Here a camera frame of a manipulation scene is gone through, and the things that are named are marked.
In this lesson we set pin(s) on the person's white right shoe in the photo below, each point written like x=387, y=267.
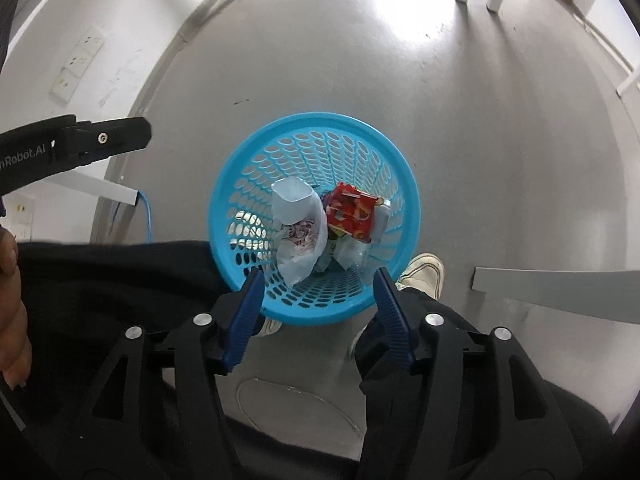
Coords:
x=422, y=275

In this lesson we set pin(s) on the person's left leg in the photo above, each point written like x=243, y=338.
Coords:
x=100, y=285

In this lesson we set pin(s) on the person's white left shoe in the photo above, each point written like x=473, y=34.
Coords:
x=267, y=327

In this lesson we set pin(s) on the white paper cup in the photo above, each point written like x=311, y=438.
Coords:
x=292, y=200

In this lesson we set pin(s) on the person's left hand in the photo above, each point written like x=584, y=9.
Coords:
x=10, y=310

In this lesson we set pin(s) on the clear crinkled plastic bag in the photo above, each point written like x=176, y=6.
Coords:
x=372, y=240

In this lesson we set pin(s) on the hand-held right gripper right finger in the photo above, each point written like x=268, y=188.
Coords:
x=392, y=320

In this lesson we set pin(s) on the blue plastic mesh basket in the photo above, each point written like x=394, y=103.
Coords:
x=310, y=145

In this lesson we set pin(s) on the person's white shoe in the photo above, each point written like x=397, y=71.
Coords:
x=267, y=327
x=422, y=275

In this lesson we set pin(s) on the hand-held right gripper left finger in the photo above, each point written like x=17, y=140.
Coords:
x=245, y=320

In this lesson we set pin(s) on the red snack wrapper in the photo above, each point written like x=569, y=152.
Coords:
x=350, y=210

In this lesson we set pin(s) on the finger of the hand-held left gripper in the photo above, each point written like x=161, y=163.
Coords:
x=115, y=137

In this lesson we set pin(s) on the white wall sockets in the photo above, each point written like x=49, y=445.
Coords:
x=77, y=62

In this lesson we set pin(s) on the translucent white plastic bag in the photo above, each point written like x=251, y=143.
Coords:
x=300, y=255

